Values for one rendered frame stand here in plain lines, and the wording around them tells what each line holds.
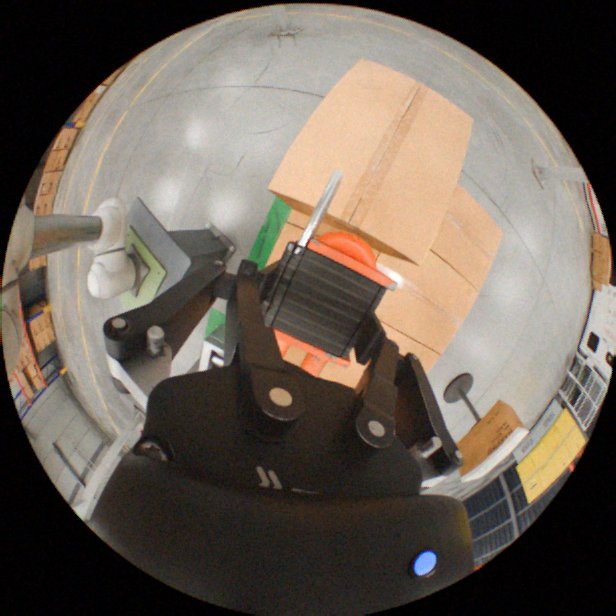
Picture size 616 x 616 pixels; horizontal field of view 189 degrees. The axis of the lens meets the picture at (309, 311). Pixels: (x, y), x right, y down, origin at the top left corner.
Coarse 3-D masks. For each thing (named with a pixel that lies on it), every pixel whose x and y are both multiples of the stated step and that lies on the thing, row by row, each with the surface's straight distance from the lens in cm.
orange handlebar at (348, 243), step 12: (324, 240) 17; (336, 240) 17; (348, 240) 17; (360, 240) 17; (348, 252) 17; (360, 252) 17; (372, 252) 18; (372, 264) 17; (312, 360) 20; (324, 360) 20; (312, 372) 21
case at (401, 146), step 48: (336, 96) 62; (384, 96) 66; (432, 96) 77; (336, 144) 53; (384, 144) 55; (432, 144) 62; (288, 192) 49; (336, 192) 48; (384, 192) 50; (432, 192) 56; (384, 240) 49; (432, 240) 54
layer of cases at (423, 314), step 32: (288, 224) 89; (320, 224) 87; (448, 224) 105; (480, 224) 119; (384, 256) 91; (448, 256) 105; (480, 256) 118; (416, 288) 99; (448, 288) 107; (480, 288) 122; (384, 320) 98; (416, 320) 104; (448, 320) 113; (288, 352) 103; (352, 352) 103; (416, 352) 113; (352, 384) 114
